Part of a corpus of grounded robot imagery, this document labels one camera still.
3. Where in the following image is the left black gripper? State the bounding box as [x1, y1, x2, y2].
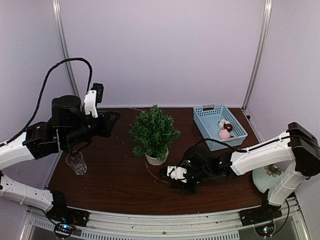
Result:
[61, 109, 120, 150]

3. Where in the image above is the copper wire light string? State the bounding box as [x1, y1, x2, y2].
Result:
[131, 107, 171, 185]

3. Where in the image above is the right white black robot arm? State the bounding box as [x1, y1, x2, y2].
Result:
[159, 122, 320, 221]

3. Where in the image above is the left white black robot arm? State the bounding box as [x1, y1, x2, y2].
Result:
[0, 90, 121, 222]

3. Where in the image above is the white tree pot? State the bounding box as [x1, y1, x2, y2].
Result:
[144, 151, 169, 166]

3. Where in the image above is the small green christmas tree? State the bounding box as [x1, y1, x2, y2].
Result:
[129, 105, 181, 164]

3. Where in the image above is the clear drinking glass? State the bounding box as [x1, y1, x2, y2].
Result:
[65, 151, 88, 176]

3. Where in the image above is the pink pompom ornament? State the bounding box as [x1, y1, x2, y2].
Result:
[218, 129, 231, 140]

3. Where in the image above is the blue plastic basket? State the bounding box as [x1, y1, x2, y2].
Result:
[193, 105, 248, 152]

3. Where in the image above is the white fluffy ornament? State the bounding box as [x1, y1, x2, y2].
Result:
[218, 119, 229, 129]

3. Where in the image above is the red bauble ornament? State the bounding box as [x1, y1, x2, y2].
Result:
[224, 123, 233, 132]

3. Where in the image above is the pale green floral plate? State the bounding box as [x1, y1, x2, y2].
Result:
[252, 164, 284, 194]

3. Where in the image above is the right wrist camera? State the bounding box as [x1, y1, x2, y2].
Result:
[166, 166, 188, 183]

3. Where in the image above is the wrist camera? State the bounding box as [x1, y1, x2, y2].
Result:
[166, 166, 188, 183]
[83, 83, 104, 118]

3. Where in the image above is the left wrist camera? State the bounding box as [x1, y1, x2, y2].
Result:
[83, 83, 104, 118]

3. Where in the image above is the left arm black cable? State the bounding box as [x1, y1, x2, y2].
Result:
[7, 57, 94, 143]

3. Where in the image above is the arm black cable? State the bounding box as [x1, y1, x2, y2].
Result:
[189, 138, 251, 153]
[7, 57, 94, 143]

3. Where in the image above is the front aluminium rail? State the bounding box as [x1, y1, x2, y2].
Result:
[19, 192, 311, 240]

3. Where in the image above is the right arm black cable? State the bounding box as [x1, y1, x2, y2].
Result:
[189, 138, 251, 153]

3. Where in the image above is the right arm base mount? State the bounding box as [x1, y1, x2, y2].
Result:
[239, 206, 283, 238]

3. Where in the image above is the left aluminium frame post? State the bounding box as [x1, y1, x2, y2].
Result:
[52, 0, 80, 97]

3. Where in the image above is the aluminium frame post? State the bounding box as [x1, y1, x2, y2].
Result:
[52, 0, 80, 97]
[241, 0, 273, 112]

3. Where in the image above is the right aluminium frame post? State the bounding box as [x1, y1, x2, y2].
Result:
[241, 0, 273, 112]

